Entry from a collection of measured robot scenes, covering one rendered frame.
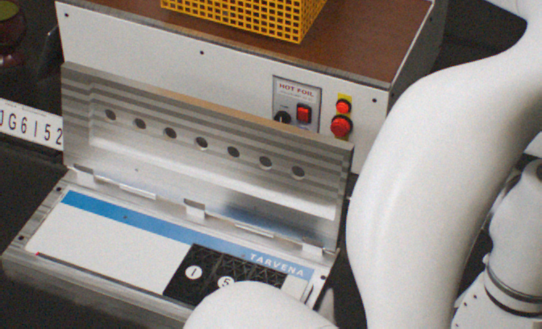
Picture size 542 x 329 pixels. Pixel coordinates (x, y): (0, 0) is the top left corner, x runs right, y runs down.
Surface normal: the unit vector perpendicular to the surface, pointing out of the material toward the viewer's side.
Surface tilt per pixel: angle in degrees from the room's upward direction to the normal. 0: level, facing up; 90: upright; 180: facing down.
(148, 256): 0
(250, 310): 5
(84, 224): 0
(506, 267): 78
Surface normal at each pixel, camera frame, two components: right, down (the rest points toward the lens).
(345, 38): 0.01, -0.71
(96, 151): -0.37, 0.49
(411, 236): -0.04, 0.17
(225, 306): -0.30, -0.73
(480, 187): 0.39, 0.39
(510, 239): -0.83, 0.21
